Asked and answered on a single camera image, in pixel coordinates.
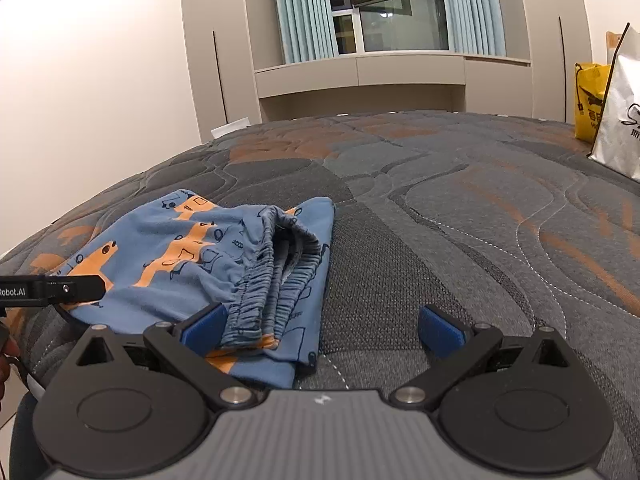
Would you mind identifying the blue pants orange car print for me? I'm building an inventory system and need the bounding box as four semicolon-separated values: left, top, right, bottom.
58;190;334;389

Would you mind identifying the light blue left curtain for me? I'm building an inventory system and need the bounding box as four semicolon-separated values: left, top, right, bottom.
276;0;338;64

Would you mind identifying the person's left hand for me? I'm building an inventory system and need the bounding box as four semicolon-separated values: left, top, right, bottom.
0;336;20;400

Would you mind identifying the person's jeans leg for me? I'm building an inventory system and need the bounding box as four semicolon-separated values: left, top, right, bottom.
9;392;49;480

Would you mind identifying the light blue right curtain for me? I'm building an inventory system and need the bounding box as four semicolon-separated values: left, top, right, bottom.
444;0;506;56

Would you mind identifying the grey orange quilted mattress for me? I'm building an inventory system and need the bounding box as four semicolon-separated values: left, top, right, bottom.
1;110;639;479

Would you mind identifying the light blue curtain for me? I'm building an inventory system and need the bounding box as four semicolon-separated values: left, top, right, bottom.
276;0;338;64
444;0;506;56

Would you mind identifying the white paper shopping bag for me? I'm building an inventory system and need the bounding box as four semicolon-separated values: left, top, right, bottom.
589;24;640;182

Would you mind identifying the beige built-in wardrobe unit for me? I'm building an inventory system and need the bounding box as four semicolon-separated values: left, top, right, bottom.
181;0;592;139

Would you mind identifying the yellow shopping bag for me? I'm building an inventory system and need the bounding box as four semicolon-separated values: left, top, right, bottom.
574;63;611;144

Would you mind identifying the wooden padded headboard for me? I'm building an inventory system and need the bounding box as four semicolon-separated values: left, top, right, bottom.
605;30;623;60

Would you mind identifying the window with open pane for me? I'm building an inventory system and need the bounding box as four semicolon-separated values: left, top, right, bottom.
330;0;449;54

